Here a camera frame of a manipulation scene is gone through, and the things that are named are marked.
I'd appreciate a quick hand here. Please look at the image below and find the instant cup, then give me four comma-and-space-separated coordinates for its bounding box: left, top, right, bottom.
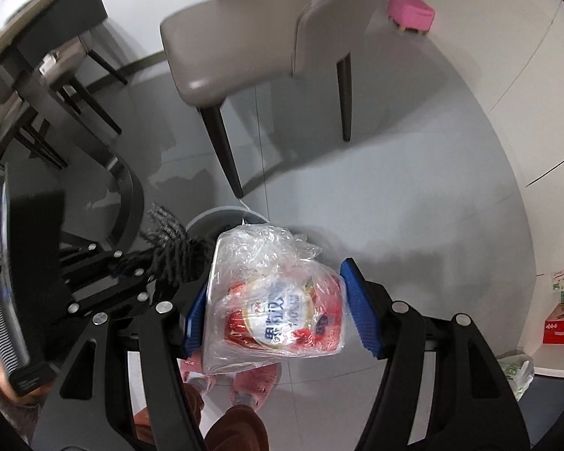
202, 225, 349, 373

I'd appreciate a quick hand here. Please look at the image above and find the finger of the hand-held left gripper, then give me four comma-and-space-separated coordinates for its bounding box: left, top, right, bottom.
59, 239, 161, 283
66, 268, 184, 320

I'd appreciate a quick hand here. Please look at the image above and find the pink stool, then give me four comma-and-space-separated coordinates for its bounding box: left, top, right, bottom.
388, 0, 435, 37

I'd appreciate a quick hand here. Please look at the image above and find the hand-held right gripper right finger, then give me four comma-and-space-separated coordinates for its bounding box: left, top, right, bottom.
341, 257, 532, 451

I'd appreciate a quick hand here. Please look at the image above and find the person's left hand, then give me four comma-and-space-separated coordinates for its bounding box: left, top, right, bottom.
0, 352, 44, 406

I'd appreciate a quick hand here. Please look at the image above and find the red cardboard box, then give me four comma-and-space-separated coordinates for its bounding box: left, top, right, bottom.
543, 301, 564, 345

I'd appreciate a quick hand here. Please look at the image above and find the person's left forearm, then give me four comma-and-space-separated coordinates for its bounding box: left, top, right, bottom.
0, 324, 41, 445

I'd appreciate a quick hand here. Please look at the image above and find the white green plastic bag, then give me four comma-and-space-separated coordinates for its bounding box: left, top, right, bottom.
497, 348, 535, 402

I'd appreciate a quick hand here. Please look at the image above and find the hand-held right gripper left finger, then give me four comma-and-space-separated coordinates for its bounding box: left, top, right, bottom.
30, 270, 212, 451

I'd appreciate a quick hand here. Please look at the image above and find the black string bundle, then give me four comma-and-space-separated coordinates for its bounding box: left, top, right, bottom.
141, 202, 217, 301

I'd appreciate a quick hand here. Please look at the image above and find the dark table base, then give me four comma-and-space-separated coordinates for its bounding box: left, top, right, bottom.
0, 0, 144, 264

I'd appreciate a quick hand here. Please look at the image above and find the grey round trash bin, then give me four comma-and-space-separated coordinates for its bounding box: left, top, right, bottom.
185, 206, 327, 264

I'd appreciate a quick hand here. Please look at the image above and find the pink fluffy slipper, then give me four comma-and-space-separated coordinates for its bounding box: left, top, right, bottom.
230, 362, 283, 407

